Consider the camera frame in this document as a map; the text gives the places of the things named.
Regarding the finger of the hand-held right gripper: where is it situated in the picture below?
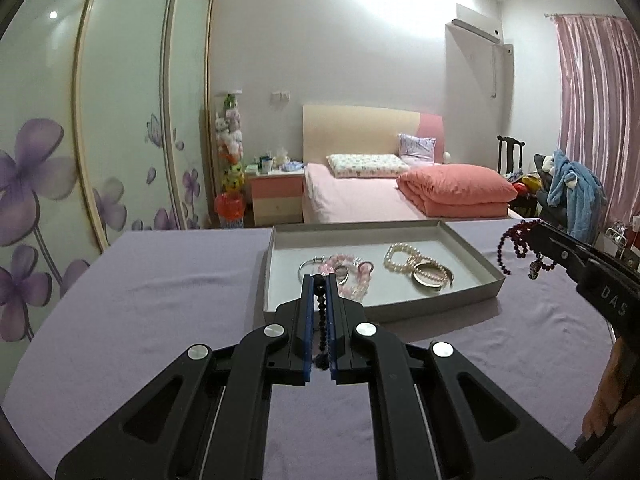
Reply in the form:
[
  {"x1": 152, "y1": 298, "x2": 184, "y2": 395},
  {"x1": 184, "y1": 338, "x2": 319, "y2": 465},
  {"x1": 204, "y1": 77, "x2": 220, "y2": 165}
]
[
  {"x1": 530, "y1": 219, "x2": 601, "y2": 262},
  {"x1": 536, "y1": 237, "x2": 592, "y2": 287}
]

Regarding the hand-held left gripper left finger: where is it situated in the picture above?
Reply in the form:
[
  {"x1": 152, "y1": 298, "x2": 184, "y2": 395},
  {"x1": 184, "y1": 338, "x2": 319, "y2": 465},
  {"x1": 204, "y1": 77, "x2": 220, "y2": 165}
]
[{"x1": 55, "y1": 275, "x2": 315, "y2": 480}]

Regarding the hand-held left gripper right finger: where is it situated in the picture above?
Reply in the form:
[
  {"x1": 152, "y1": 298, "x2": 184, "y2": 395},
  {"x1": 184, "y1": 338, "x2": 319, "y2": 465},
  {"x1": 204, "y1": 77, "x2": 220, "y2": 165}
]
[{"x1": 327, "y1": 275, "x2": 587, "y2": 480}]

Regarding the black bead bracelet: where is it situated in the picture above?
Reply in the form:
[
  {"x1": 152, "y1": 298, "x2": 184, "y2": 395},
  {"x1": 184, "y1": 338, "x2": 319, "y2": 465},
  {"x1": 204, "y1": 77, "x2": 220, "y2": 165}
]
[{"x1": 312, "y1": 274, "x2": 331, "y2": 370}]

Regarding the dark red bead bracelet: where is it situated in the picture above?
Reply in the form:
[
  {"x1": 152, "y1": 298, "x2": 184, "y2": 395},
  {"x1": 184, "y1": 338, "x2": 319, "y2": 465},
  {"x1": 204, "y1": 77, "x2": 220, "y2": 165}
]
[{"x1": 496, "y1": 219, "x2": 562, "y2": 281}]

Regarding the grey cardboard tray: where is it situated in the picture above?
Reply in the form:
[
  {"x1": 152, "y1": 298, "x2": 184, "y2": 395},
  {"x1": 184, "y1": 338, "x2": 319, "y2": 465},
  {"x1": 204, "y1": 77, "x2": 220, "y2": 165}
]
[{"x1": 263, "y1": 219, "x2": 506, "y2": 326}]

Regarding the pink bead bracelet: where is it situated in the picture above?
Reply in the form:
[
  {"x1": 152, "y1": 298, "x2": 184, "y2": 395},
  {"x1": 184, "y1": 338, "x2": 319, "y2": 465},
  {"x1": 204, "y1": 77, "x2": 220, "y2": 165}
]
[{"x1": 319, "y1": 253, "x2": 376, "y2": 299}]

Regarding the thin silver bangle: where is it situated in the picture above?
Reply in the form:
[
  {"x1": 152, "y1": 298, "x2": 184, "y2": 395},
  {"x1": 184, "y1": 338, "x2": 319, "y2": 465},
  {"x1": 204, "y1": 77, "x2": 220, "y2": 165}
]
[{"x1": 298, "y1": 255, "x2": 351, "y2": 284}]

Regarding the pinkish pearl bracelet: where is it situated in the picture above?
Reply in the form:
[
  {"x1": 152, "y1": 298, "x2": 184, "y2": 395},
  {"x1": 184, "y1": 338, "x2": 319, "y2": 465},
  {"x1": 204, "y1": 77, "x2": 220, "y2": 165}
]
[{"x1": 383, "y1": 242, "x2": 422, "y2": 275}]

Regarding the gold bangle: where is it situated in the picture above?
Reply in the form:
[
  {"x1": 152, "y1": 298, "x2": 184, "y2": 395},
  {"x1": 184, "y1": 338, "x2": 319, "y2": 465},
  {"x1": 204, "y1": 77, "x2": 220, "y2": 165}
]
[{"x1": 410, "y1": 259, "x2": 456, "y2": 293}]

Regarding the white pearl bracelet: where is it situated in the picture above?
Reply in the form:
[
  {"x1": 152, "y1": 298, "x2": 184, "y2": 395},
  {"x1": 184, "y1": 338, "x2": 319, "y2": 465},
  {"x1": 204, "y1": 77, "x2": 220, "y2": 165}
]
[{"x1": 412, "y1": 257, "x2": 451, "y2": 287}]

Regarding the person's right hand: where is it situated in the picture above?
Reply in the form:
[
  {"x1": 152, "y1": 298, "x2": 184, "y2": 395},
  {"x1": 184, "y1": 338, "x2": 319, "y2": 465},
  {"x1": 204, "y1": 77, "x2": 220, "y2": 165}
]
[{"x1": 582, "y1": 337, "x2": 640, "y2": 442}]

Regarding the blue fleece robe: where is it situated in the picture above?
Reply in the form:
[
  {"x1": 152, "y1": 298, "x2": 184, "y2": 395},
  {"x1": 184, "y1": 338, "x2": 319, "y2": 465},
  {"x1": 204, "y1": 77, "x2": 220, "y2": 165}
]
[{"x1": 545, "y1": 149, "x2": 609, "y2": 247}]

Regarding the white metal rack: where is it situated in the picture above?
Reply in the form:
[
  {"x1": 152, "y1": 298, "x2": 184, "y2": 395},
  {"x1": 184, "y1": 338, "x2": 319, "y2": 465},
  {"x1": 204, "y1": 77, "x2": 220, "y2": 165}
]
[{"x1": 604, "y1": 219, "x2": 629, "y2": 257}]

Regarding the dark wooden chair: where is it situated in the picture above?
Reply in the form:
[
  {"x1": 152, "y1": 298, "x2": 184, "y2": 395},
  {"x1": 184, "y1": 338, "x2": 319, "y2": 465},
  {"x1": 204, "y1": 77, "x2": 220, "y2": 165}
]
[{"x1": 496, "y1": 134, "x2": 526, "y2": 182}]

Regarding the folded pink quilt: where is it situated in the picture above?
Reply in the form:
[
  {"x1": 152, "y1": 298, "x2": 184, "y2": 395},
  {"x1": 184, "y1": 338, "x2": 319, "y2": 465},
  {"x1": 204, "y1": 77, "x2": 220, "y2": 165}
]
[{"x1": 396, "y1": 164, "x2": 519, "y2": 220}]

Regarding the pink bed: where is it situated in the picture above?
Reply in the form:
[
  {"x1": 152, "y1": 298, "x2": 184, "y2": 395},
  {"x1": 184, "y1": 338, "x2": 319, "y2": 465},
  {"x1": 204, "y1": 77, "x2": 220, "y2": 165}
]
[{"x1": 303, "y1": 162, "x2": 524, "y2": 225}]

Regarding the pink and beige nightstand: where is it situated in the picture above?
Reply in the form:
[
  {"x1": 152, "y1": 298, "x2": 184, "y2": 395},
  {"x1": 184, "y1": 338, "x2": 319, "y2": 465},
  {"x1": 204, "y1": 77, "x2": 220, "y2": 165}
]
[{"x1": 248, "y1": 168, "x2": 306, "y2": 227}]

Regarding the pink curtain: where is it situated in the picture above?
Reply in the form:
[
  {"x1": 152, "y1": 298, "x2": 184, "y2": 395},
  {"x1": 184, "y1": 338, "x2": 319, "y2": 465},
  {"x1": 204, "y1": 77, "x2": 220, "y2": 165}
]
[{"x1": 550, "y1": 13, "x2": 640, "y2": 253}]

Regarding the purple tablecloth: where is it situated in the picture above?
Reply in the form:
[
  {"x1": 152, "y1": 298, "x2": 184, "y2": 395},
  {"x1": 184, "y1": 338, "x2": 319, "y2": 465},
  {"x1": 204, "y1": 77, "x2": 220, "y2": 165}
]
[{"x1": 2, "y1": 217, "x2": 618, "y2": 480}]

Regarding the purple square pillow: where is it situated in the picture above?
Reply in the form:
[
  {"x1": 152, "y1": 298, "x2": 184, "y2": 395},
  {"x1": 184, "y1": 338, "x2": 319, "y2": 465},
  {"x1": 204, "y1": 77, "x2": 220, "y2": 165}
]
[{"x1": 397, "y1": 133, "x2": 437, "y2": 166}]

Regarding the floral white pillow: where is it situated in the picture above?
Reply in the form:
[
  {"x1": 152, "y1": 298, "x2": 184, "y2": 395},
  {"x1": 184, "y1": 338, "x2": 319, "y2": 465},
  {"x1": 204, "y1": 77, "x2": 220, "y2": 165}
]
[{"x1": 326, "y1": 153, "x2": 410, "y2": 180}]

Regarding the column of plush toys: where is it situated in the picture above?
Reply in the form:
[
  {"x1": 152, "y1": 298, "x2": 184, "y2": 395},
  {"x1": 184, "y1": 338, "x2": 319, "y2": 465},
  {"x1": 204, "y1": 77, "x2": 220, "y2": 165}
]
[{"x1": 214, "y1": 92, "x2": 247, "y2": 229}]

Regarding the beige and pink headboard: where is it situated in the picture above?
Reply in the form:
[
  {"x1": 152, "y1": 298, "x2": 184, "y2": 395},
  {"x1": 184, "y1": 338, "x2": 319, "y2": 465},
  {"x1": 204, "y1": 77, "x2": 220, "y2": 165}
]
[{"x1": 302, "y1": 104, "x2": 445, "y2": 167}]

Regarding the curtain rod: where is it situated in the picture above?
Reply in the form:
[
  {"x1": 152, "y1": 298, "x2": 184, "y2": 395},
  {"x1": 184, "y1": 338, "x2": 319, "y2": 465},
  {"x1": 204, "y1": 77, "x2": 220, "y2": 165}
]
[{"x1": 544, "y1": 11, "x2": 626, "y2": 20}]

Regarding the white air conditioner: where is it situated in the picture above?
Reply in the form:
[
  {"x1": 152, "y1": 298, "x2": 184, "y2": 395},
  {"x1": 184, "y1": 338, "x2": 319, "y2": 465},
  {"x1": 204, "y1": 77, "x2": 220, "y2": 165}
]
[{"x1": 449, "y1": 3, "x2": 503, "y2": 44}]

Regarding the floral glass sliding wardrobe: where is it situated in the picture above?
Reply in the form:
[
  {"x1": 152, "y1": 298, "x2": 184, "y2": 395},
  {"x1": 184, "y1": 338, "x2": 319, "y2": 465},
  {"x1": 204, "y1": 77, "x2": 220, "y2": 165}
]
[{"x1": 0, "y1": 0, "x2": 217, "y2": 357}]

